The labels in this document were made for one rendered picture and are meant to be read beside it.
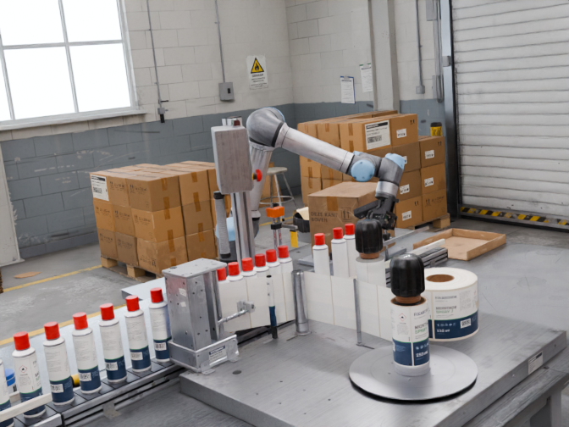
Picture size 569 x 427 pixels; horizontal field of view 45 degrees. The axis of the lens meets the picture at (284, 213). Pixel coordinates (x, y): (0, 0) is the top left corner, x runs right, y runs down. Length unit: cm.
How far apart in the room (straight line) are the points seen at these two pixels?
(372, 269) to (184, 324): 57
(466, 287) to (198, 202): 397
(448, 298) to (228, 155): 75
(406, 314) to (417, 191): 475
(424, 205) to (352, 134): 109
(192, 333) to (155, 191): 369
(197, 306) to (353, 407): 48
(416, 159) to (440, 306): 448
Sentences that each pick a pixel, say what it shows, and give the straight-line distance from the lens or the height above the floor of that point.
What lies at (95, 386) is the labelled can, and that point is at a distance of 183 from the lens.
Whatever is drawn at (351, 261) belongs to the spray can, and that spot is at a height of 96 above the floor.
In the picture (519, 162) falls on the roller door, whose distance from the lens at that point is 667.
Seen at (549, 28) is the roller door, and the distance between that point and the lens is 642.
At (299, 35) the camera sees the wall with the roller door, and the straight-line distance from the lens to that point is 886.
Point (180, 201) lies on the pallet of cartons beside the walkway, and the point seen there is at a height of 68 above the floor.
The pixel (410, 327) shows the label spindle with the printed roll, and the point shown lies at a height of 102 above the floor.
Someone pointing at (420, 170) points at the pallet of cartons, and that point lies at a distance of 639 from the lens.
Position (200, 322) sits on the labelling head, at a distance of 180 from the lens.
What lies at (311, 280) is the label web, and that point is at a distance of 196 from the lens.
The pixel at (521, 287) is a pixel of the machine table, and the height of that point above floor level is 83.
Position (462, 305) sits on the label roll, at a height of 97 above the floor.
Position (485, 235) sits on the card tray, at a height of 85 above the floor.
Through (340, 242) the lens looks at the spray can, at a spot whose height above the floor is 104.
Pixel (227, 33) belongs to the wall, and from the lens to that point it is 851.
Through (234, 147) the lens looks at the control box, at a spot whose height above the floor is 142.
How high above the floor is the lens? 163
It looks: 12 degrees down
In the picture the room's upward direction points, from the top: 5 degrees counter-clockwise
